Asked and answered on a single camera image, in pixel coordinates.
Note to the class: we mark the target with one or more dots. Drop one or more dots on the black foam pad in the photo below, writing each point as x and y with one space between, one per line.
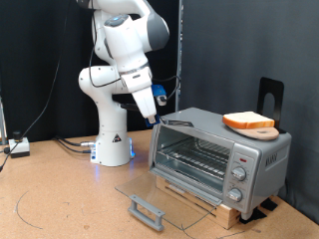
269 204
253 215

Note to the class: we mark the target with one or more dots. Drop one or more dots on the metal frame post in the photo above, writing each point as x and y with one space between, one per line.
2 122

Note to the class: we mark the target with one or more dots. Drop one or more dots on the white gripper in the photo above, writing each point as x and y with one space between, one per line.
144 99

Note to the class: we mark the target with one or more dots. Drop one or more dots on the white bread slice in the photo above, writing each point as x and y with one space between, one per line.
247 119

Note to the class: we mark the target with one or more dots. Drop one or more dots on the black metal bookend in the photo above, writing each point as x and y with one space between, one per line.
265 87

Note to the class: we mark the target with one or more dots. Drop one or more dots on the round wooden cutting board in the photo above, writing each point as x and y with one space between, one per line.
262 133

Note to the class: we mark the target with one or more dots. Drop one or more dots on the emergency stop button box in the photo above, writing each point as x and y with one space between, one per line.
19 146

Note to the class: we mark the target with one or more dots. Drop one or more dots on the silver oven knob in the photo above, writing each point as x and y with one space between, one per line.
239 173
235 194

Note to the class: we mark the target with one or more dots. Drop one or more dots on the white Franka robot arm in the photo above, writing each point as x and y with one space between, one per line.
109 142

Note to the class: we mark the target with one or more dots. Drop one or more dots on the vertical metal pole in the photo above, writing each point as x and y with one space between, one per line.
179 49

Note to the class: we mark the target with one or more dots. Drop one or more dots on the slotted wooden block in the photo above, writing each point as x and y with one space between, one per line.
229 215

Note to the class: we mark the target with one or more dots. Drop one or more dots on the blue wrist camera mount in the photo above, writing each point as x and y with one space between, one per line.
158 90

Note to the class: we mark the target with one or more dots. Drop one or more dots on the silver toaster oven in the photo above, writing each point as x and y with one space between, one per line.
262 156

